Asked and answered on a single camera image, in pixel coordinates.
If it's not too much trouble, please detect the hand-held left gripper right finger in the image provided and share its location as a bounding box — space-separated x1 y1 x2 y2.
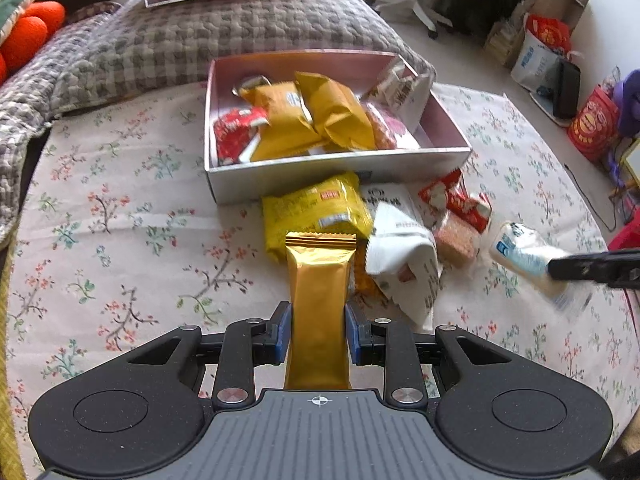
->
345 303 514 409

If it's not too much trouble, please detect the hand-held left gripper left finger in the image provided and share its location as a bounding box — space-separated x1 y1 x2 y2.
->
127 301 292 409

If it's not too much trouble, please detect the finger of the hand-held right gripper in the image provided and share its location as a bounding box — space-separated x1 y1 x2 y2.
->
547 249 640 289

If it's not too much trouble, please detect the gold snack bar packet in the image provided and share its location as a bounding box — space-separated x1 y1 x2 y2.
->
283 230 359 391

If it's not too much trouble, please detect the white and blue snack packet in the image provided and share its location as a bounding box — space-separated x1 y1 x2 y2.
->
487 221 594 320

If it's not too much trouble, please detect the orange brown snack packet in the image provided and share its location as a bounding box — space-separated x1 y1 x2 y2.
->
351 247 393 306

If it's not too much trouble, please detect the white torn snack wrapper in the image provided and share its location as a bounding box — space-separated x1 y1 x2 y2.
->
364 202 444 329

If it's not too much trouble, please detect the brown crisp bar packet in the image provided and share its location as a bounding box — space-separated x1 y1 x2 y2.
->
432 212 479 268

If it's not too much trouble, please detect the yellow red-label snack packet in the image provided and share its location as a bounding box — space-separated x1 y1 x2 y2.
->
261 171 375 263

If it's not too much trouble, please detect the red and white snack packet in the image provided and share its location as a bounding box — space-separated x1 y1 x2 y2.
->
418 169 493 234

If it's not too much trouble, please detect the pink cardboard box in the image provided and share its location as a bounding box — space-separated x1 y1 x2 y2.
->
204 51 473 206

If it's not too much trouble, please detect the pink rice snack packet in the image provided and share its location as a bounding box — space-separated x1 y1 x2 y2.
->
364 104 418 151

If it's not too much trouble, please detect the yellow blue-label snack packet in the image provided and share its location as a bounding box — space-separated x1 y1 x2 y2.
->
239 81 323 162

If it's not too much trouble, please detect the plain yellow snack packet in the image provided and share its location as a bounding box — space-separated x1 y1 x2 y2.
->
294 71 376 153

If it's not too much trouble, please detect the white black-lettered snack packet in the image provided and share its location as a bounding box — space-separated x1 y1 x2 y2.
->
366 57 432 113

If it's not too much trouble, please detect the red gift bag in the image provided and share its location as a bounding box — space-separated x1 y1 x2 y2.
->
567 85 622 163

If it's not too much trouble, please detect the purple object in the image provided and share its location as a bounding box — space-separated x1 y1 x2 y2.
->
612 70 640 137

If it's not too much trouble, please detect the black flat case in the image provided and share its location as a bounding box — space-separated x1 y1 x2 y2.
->
552 60 582 121

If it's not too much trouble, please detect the floral bed sheet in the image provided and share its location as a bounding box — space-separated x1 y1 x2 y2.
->
0 80 640 480

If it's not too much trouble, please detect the white plastic bag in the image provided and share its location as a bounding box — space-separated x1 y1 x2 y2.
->
510 30 564 99

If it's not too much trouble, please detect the red plastic bag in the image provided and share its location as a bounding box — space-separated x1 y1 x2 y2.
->
525 14 572 56

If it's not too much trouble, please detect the stack of papers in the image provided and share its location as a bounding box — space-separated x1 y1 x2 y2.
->
482 20 526 67

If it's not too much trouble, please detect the yellow woven cloth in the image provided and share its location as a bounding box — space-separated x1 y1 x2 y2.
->
0 255 26 480

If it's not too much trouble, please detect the small orange plush cushion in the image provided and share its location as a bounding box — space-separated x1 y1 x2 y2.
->
0 1 67 86

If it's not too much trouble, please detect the thin black cable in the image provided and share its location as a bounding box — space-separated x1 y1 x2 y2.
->
564 162 619 232

